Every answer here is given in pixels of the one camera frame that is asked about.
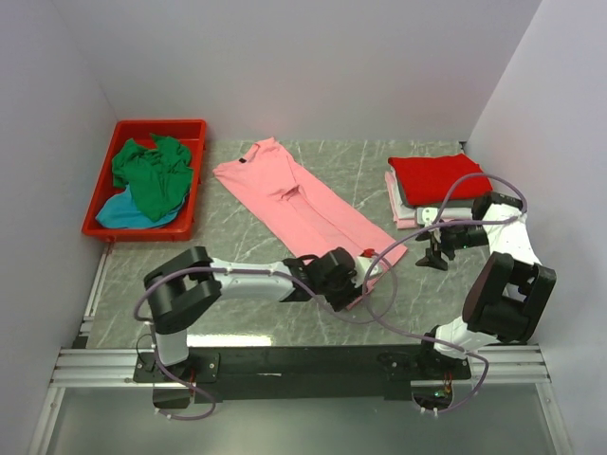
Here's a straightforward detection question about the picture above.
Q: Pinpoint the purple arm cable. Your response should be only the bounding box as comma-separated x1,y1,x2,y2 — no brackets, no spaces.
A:
362,173,528,414
131,250,399,422

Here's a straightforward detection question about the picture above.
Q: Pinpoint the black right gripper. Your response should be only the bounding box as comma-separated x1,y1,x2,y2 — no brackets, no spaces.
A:
415,222,489,272

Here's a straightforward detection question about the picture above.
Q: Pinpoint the folded red t shirt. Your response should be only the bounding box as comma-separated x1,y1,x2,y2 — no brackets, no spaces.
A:
388,154,482,207

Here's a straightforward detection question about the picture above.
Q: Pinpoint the red plastic bin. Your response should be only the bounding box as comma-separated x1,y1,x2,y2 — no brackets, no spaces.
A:
82,118,207,243

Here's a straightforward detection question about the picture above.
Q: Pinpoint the aluminium frame rail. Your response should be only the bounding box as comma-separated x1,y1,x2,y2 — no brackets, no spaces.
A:
29,251,572,454

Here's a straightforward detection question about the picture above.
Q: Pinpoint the green t shirt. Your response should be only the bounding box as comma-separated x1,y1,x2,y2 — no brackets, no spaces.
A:
111,134,193,222

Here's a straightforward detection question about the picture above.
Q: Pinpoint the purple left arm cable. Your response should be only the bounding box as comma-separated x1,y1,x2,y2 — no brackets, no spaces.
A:
131,250,399,422

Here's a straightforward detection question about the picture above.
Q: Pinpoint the folded grey t shirt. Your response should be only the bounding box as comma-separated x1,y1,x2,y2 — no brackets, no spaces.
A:
396,183,474,209

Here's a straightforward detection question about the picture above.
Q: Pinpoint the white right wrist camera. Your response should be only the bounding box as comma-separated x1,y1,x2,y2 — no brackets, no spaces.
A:
415,207,439,227

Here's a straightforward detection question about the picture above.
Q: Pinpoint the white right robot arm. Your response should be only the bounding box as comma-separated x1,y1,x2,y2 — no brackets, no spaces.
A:
415,191,557,378

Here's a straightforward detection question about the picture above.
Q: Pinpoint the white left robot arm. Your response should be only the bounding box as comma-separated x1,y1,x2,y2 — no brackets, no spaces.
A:
143,246,374,381

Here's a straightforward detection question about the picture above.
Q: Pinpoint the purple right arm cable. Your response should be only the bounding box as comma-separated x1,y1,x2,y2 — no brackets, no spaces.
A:
362,173,528,414

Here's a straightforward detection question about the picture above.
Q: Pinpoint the blue t shirt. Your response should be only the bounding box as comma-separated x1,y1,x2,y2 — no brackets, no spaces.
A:
95,185,190,230

